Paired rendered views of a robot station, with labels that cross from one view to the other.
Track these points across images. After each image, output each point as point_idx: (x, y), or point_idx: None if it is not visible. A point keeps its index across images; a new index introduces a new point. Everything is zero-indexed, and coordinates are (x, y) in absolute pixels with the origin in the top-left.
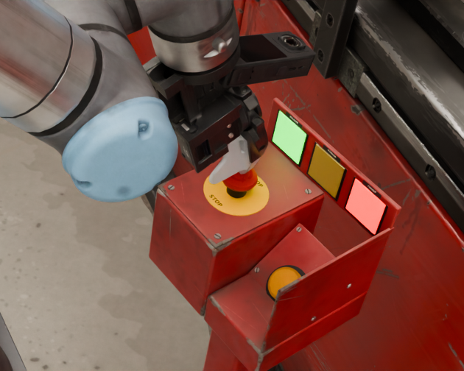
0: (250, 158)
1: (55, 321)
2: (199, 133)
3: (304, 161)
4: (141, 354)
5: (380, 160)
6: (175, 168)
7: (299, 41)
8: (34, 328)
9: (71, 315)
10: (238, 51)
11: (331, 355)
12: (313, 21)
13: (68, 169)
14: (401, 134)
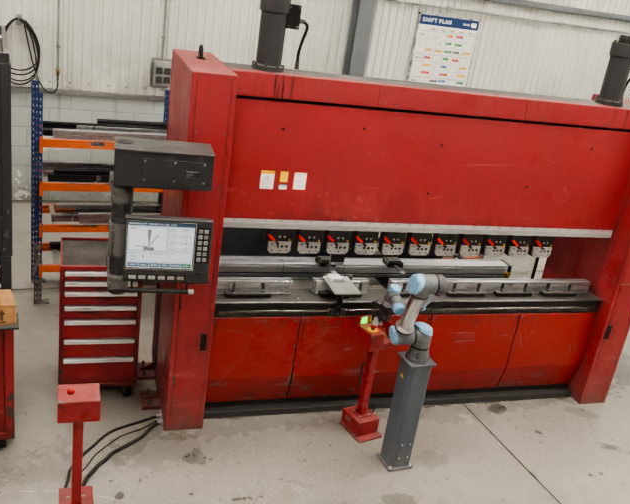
0: None
1: (294, 439)
2: (390, 314)
3: (367, 321)
4: (306, 426)
5: (355, 319)
6: (255, 396)
7: (375, 300)
8: (296, 443)
9: (292, 436)
10: None
11: (352, 365)
12: (328, 311)
13: (424, 308)
14: (359, 311)
